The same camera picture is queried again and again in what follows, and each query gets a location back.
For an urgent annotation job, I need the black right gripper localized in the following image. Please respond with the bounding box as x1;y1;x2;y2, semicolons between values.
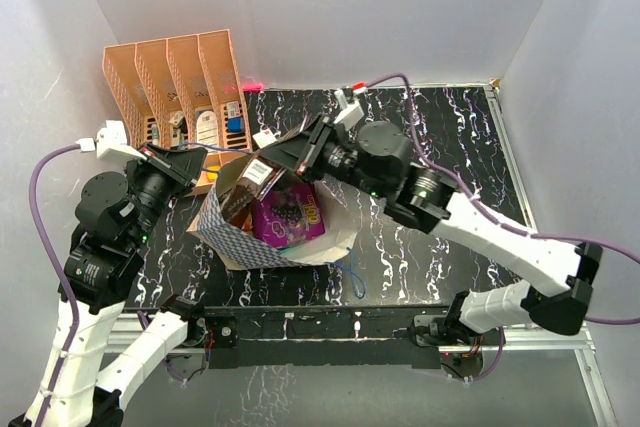
261;113;389;201

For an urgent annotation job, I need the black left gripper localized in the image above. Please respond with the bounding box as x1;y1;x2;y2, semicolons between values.
124;140;206;247

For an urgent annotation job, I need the brown kettle chips bag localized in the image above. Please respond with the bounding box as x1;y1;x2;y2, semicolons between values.
216;154;285;223

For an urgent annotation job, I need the blue checkered paper bag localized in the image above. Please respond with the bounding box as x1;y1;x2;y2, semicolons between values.
188;176;366;299

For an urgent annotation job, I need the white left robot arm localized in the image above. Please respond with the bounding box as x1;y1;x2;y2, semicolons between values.
10;139;207;426

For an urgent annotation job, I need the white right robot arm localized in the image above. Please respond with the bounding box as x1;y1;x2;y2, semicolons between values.
259;116;603;345

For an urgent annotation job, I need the purple snack bag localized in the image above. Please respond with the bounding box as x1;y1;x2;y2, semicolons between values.
252;183;326;250

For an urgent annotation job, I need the yellow object in organizer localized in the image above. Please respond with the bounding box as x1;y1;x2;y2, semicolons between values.
204;165;220;182

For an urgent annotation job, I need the small white red box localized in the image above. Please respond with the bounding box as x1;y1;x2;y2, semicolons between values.
252;129;278;149

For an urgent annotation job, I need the white label bottle in organizer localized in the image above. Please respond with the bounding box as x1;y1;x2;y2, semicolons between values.
196;109;219;147

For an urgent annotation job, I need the white tube in organizer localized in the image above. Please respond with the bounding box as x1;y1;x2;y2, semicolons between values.
151;123;160;146

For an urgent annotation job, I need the blue item in organizer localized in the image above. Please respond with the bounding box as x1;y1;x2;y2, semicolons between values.
227;117;246;134

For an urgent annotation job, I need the orange plastic file organizer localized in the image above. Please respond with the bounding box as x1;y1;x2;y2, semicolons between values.
102;29;252;195

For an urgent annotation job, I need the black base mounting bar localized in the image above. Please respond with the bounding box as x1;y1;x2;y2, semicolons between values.
205;305;478;369

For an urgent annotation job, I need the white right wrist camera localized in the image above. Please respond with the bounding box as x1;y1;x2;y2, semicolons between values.
334;82;367;131

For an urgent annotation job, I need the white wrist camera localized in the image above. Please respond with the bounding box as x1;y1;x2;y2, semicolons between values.
334;82;367;131
75;120;144;166

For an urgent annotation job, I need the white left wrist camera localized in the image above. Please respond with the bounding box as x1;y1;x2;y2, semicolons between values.
75;120;144;166

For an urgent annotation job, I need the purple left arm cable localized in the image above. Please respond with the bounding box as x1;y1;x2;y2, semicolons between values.
27;144;86;426

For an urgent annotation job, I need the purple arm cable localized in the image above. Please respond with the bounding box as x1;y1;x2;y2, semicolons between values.
359;72;640;326
27;144;86;426

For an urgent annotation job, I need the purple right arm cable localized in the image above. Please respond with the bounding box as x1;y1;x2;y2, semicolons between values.
359;72;640;326

